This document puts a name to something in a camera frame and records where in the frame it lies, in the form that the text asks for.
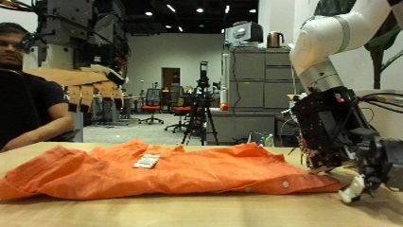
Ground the low grey counter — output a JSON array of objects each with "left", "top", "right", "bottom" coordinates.
[{"left": 206, "top": 109, "right": 281, "bottom": 146}]

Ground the tall grey cabinet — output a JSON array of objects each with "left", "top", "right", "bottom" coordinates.
[{"left": 221, "top": 46, "right": 306, "bottom": 112}]

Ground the orange seat office chair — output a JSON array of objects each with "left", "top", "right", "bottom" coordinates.
[
  {"left": 137, "top": 88, "right": 165, "bottom": 126},
  {"left": 162, "top": 86, "right": 193, "bottom": 133}
]

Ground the orange and black cable bundle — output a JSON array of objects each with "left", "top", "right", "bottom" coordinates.
[{"left": 0, "top": 0, "right": 41, "bottom": 13}]

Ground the black sleeved cable bundle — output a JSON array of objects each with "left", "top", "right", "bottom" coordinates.
[{"left": 354, "top": 91, "right": 403, "bottom": 114}]

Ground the light wooden office desk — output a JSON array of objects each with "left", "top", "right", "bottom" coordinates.
[{"left": 92, "top": 96, "right": 140, "bottom": 126}]

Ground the grey pedestal cabinet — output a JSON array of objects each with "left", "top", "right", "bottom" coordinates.
[{"left": 68, "top": 110, "right": 84, "bottom": 143}]

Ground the copper kettle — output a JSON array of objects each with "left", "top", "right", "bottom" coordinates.
[{"left": 266, "top": 31, "right": 286, "bottom": 49}]

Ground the grey boxy monitor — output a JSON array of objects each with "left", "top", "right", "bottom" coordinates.
[{"left": 225, "top": 21, "right": 265, "bottom": 48}]

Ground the brown door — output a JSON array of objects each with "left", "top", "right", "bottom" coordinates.
[{"left": 160, "top": 67, "right": 180, "bottom": 91}]

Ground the green plastic bottle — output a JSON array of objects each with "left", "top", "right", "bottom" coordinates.
[{"left": 260, "top": 133, "right": 274, "bottom": 148}]

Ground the man in dark t-shirt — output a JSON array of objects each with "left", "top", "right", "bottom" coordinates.
[{"left": 0, "top": 22, "right": 76, "bottom": 151}]

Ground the orange button shirt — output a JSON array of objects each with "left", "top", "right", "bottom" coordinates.
[{"left": 0, "top": 138, "right": 343, "bottom": 201}]

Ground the black camera tripod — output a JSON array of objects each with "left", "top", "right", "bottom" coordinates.
[{"left": 180, "top": 61, "right": 220, "bottom": 147}]

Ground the green leafy plant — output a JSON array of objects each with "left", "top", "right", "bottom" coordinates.
[{"left": 314, "top": 0, "right": 403, "bottom": 90}]

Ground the white paper clothing tag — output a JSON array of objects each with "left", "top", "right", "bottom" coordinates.
[{"left": 132, "top": 153, "right": 162, "bottom": 169}]

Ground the dark side table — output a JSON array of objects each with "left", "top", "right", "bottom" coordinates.
[{"left": 274, "top": 114, "right": 301, "bottom": 148}]

